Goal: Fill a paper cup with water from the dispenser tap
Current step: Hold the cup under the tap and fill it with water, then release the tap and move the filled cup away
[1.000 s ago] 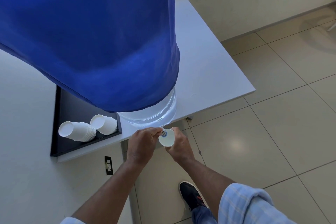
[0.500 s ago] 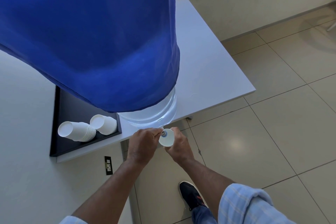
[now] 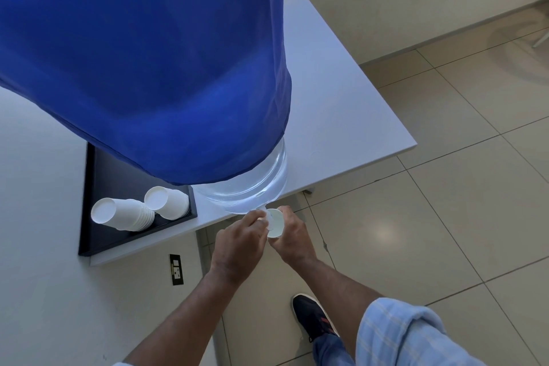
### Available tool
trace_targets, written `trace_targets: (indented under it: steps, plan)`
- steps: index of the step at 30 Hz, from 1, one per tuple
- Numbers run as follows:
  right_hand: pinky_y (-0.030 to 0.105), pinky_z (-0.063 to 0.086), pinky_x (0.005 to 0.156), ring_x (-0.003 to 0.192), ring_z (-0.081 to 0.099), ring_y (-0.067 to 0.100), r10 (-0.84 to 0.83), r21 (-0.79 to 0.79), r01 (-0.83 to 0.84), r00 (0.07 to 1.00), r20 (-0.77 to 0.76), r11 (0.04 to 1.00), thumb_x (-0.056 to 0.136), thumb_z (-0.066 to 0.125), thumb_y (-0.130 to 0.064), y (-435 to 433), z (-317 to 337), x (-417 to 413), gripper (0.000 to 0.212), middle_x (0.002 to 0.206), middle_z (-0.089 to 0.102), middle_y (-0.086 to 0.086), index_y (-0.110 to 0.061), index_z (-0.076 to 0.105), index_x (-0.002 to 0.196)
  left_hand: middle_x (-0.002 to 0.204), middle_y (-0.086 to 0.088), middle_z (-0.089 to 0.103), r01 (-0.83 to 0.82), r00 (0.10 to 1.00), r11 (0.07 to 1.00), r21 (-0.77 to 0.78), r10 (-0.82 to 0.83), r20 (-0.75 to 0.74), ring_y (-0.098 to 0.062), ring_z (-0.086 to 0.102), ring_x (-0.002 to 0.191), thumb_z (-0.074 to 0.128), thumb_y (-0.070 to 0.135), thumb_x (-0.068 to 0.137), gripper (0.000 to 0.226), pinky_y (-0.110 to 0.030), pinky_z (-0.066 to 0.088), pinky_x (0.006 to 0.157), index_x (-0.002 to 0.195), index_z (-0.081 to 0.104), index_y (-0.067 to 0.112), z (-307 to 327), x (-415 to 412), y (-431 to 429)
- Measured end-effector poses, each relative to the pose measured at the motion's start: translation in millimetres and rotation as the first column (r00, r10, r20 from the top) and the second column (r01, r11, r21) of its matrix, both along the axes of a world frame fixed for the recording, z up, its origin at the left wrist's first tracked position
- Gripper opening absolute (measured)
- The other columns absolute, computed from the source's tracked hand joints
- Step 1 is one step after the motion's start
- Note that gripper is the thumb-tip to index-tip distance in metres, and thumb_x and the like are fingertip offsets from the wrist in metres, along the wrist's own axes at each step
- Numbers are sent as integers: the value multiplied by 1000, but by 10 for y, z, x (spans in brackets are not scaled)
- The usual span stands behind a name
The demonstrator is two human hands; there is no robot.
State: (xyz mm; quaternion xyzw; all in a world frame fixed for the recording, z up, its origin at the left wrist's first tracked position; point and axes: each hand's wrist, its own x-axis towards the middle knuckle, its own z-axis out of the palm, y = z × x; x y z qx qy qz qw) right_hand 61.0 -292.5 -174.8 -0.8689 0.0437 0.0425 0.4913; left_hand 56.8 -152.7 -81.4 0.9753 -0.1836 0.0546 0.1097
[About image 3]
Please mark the blue cloth jug cover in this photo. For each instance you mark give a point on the blue cloth jug cover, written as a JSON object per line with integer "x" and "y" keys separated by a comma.
{"x": 141, "y": 57}

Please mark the stack of white paper cups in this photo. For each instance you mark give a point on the stack of white paper cups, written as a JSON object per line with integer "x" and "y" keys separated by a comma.
{"x": 169, "y": 202}
{"x": 124, "y": 215}

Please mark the black tray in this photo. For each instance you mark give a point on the black tray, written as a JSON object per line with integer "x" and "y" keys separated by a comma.
{"x": 107, "y": 172}

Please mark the person's left hand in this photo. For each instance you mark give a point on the person's left hand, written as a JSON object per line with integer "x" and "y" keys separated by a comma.
{"x": 238, "y": 245}

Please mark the black wall socket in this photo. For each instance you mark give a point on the black wall socket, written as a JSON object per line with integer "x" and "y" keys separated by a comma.
{"x": 176, "y": 269}

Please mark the person's left forearm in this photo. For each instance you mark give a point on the person's left forearm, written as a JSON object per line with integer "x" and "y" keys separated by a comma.
{"x": 188, "y": 314}

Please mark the light blue checked shirt sleeve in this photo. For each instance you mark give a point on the light blue checked shirt sleeve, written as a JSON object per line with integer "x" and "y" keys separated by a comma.
{"x": 411, "y": 335}

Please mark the dark blue sneaker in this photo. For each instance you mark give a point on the dark blue sneaker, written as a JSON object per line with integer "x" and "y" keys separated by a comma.
{"x": 313, "y": 316}

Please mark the person's right thumb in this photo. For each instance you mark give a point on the person's right thumb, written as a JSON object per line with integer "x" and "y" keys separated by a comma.
{"x": 288, "y": 213}

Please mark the blue jeans leg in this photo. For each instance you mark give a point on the blue jeans leg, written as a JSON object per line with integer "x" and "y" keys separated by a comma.
{"x": 332, "y": 350}

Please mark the white paper cup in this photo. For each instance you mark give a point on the white paper cup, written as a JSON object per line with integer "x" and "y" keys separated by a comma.
{"x": 275, "y": 224}

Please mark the person's left fingers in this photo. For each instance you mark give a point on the person's left fingers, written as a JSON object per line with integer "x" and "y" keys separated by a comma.
{"x": 253, "y": 217}

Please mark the person's right forearm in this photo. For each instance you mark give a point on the person's right forearm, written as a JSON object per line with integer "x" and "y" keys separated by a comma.
{"x": 334, "y": 293}

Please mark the person's right hand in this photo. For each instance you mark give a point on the person's right hand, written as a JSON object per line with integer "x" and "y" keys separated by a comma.
{"x": 296, "y": 241}

